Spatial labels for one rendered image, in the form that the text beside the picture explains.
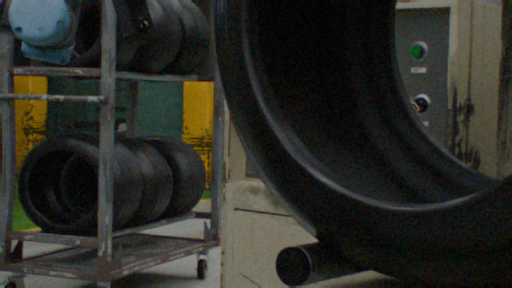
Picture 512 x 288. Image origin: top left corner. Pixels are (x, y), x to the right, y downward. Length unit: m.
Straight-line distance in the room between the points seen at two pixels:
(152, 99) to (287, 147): 10.82
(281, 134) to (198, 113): 9.89
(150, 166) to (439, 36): 3.42
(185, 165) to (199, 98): 5.47
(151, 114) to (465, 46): 10.16
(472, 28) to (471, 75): 0.09
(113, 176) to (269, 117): 3.70
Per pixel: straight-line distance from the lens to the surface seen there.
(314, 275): 1.11
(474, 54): 1.87
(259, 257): 2.08
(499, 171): 1.37
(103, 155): 4.67
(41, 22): 1.37
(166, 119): 11.78
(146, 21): 1.41
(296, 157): 1.07
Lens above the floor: 1.09
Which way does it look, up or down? 3 degrees down
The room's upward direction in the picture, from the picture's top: 2 degrees clockwise
